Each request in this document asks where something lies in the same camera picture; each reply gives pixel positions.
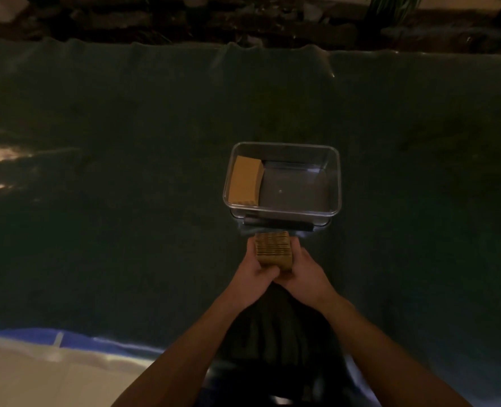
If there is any person's left hand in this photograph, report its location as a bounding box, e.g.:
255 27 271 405
228 239 281 310

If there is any person's right hand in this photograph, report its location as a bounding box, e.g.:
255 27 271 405
274 238 341 317

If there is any stack of brown cards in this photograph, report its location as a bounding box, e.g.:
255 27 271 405
255 231 294 272

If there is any person's left forearm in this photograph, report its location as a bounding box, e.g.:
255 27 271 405
111 288 251 407

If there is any person's right forearm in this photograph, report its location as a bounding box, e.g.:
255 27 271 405
318 292 474 407

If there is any person's dark clothing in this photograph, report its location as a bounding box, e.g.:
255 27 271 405
206 282 361 407

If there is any clear plastic container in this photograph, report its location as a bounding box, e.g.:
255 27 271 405
223 142 342 227

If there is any brown card stack in container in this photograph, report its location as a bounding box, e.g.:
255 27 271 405
229 156 265 205

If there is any dark green table cloth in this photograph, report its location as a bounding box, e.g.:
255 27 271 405
0 37 501 407

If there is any green potted plant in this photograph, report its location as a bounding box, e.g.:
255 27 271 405
367 0 425 21

